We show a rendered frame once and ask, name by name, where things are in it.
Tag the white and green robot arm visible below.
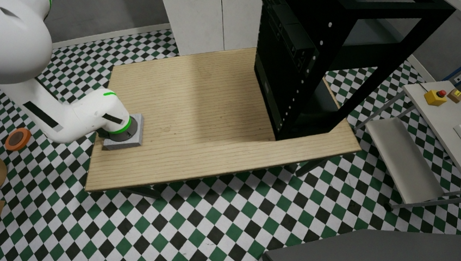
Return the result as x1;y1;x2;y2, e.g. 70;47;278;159
0;0;138;144

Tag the black server rack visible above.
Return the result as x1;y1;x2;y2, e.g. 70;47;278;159
254;0;456;141

